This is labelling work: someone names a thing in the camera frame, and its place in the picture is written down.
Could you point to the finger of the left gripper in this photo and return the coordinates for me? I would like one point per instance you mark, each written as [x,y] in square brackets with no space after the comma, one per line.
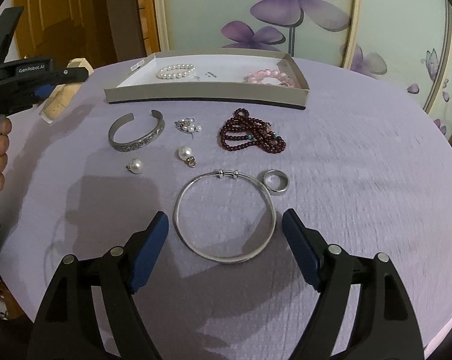
[68,76]

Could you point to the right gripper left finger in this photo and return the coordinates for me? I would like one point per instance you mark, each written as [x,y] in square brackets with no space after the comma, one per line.
[66,325]

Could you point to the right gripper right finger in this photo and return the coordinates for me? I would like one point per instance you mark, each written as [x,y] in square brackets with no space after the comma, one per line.
[363,310]

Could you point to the single pearl earring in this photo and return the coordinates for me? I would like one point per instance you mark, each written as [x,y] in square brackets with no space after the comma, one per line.
[135,166]

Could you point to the pearl cluster earrings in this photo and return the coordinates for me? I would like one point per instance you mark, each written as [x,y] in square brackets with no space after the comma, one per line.
[188,126]

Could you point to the pearl drop pendant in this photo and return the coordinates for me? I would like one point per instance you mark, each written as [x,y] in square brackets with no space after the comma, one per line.
[185,153]

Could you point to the thin silver bangle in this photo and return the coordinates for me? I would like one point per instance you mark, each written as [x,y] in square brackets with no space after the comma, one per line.
[225,216]

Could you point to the brown wooden door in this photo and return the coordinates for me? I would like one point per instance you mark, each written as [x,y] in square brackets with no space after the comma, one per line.
[101,31]

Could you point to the grey cardboard tray box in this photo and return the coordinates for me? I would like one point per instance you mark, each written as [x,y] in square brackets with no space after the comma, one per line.
[235,75]

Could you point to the floral sliding wardrobe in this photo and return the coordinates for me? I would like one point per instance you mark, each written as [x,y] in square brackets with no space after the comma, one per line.
[407,43]

